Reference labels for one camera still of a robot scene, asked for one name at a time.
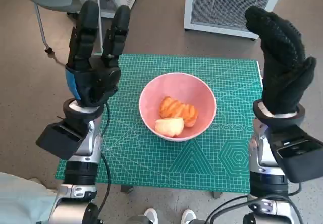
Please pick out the black table leg bracket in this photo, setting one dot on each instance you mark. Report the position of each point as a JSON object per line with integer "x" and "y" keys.
{"x": 127, "y": 188}
{"x": 217, "y": 195}

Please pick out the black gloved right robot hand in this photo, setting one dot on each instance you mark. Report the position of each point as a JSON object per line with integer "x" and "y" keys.
{"x": 282, "y": 70}

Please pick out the rectangular braided orange bread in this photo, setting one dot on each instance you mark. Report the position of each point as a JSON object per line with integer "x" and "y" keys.
{"x": 176, "y": 108}

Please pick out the person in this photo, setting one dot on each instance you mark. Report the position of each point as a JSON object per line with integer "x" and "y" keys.
{"x": 17, "y": 198}

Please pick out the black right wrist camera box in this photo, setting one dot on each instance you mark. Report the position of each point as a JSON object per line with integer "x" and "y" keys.
{"x": 297, "y": 158}

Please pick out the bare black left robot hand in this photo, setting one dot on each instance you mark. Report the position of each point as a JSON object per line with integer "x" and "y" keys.
{"x": 96, "y": 82}

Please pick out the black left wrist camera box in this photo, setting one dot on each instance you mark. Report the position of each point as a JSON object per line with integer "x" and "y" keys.
{"x": 60, "y": 140}

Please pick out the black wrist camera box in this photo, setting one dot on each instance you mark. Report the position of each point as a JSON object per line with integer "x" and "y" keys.
{"x": 297, "y": 158}
{"x": 60, "y": 140}

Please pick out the pink bowl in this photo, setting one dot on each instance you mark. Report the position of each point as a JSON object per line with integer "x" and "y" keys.
{"x": 176, "y": 87}

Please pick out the thin silver metal pole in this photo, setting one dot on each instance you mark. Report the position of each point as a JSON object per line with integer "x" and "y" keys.
{"x": 100, "y": 32}

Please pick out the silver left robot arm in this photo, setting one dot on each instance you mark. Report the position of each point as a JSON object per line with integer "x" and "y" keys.
{"x": 80, "y": 168}

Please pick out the round pale bread bun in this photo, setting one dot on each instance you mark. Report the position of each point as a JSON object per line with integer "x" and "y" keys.
{"x": 169, "y": 128}

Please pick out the green cutting mat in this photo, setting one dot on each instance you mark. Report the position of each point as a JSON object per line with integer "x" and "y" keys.
{"x": 141, "y": 158}

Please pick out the large white mesh cabinet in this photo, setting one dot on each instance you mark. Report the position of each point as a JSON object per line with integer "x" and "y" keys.
{"x": 217, "y": 7}

